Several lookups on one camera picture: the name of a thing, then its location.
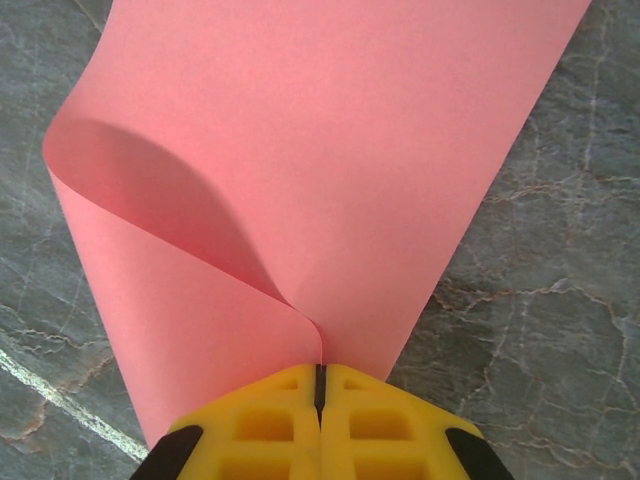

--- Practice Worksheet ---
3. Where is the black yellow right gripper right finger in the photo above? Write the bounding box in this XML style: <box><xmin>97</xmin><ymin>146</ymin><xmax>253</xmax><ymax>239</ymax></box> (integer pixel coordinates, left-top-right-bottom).
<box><xmin>318</xmin><ymin>363</ymin><xmax>517</xmax><ymax>480</ymax></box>

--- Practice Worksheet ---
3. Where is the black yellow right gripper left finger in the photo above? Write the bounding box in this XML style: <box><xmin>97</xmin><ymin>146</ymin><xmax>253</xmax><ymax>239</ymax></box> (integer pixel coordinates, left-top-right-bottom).
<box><xmin>128</xmin><ymin>363</ymin><xmax>322</xmax><ymax>480</ymax></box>

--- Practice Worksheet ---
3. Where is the pink paper sheet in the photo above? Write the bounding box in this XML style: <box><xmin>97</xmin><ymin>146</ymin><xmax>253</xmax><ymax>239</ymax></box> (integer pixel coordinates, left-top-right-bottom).
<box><xmin>41</xmin><ymin>0</ymin><xmax>594</xmax><ymax>452</ymax></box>

